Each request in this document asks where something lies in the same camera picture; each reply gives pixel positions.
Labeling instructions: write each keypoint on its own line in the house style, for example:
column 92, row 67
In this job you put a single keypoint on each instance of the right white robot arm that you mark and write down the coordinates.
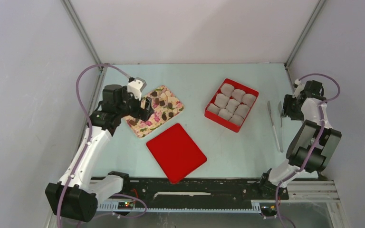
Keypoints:
column 313, row 145

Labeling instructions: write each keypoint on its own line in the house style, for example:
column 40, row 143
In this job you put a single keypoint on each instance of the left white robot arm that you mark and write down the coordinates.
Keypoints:
column 73, row 196

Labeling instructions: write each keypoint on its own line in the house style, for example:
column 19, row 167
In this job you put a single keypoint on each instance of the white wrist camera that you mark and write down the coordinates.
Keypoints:
column 298, row 86
column 136, row 86

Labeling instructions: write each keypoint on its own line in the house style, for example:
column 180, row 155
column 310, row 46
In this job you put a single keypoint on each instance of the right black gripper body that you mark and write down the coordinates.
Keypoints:
column 291, row 109

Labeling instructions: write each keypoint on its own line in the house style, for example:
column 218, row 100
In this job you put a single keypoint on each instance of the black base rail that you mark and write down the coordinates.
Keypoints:
column 195, row 195

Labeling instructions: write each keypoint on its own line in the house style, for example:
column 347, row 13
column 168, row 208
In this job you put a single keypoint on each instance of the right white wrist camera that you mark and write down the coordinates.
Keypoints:
column 298, row 86

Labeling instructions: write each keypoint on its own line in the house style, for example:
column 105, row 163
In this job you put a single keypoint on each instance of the white handled metal tongs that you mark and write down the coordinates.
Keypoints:
column 279, row 147

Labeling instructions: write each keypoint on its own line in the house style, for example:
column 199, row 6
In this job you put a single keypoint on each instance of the red chocolate box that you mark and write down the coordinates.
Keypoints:
column 231, row 105

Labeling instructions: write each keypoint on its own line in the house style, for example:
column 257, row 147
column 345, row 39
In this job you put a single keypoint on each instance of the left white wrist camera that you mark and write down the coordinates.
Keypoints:
column 136, row 86

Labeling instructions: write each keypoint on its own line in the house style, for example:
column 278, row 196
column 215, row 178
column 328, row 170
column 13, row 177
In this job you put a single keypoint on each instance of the red box lid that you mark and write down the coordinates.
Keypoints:
column 176, row 153

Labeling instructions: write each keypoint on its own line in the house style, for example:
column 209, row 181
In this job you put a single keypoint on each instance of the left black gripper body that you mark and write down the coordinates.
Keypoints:
column 131, row 106

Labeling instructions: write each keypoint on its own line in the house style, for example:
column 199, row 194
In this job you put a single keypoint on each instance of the floral pattern tray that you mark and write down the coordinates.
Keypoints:
column 164, row 101

